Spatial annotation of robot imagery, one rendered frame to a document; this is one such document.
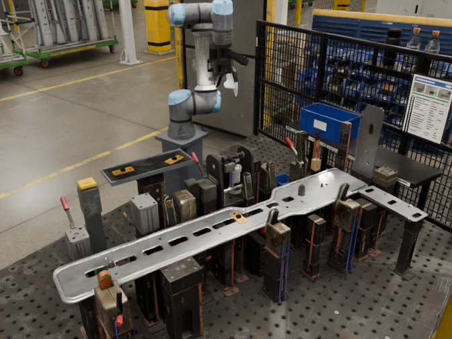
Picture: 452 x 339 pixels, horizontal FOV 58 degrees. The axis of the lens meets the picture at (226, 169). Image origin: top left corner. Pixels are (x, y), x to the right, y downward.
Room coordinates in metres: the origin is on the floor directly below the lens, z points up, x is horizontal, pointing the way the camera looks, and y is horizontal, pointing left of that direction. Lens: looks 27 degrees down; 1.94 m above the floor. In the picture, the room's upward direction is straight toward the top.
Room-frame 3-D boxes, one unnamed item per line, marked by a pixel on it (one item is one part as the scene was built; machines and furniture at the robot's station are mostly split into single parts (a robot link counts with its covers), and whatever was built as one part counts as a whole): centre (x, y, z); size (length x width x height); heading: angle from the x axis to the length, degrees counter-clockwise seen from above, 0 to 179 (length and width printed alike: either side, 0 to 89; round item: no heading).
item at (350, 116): (2.21, -0.59, 1.10); 0.30 x 0.17 x 0.13; 40
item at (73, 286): (1.37, -0.04, 1.00); 1.38 x 0.22 x 0.02; 123
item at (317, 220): (1.39, -0.37, 0.84); 0.11 x 0.08 x 0.29; 33
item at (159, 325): (1.15, 0.30, 0.84); 0.17 x 0.06 x 0.29; 33
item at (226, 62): (1.64, 0.02, 1.58); 0.09 x 0.08 x 0.12; 123
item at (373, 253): (1.56, -0.68, 0.84); 0.11 x 0.06 x 0.29; 33
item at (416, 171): (2.04, -0.69, 1.02); 0.90 x 0.22 x 0.03; 33
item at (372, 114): (1.77, -0.67, 1.17); 0.12 x 0.01 x 0.34; 33
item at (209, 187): (1.53, 0.08, 0.89); 0.13 x 0.11 x 0.38; 33
